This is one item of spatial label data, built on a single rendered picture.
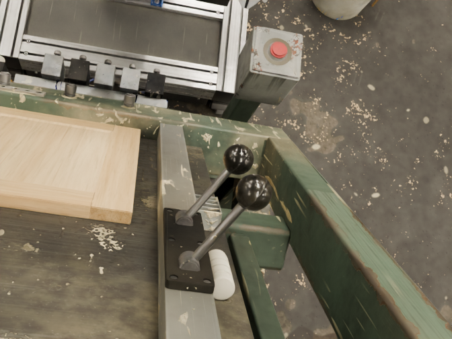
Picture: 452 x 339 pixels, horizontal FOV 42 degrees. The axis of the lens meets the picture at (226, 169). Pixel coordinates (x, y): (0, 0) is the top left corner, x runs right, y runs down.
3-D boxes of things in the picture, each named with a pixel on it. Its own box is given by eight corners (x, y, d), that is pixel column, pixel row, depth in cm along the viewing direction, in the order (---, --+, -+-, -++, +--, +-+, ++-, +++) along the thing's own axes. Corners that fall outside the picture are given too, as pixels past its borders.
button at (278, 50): (285, 46, 135) (288, 42, 133) (284, 62, 134) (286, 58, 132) (269, 43, 135) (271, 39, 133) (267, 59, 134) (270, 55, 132)
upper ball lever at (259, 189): (194, 273, 65) (276, 183, 62) (197, 290, 61) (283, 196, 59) (167, 254, 63) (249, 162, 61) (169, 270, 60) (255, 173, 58)
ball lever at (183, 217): (189, 230, 76) (257, 153, 74) (190, 242, 72) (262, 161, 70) (166, 212, 75) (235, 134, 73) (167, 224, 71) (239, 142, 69)
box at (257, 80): (282, 65, 154) (304, 33, 137) (278, 107, 150) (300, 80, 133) (237, 56, 152) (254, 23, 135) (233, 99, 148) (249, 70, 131)
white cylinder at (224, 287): (232, 302, 66) (224, 270, 74) (237, 279, 65) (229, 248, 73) (206, 299, 66) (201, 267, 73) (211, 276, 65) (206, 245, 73)
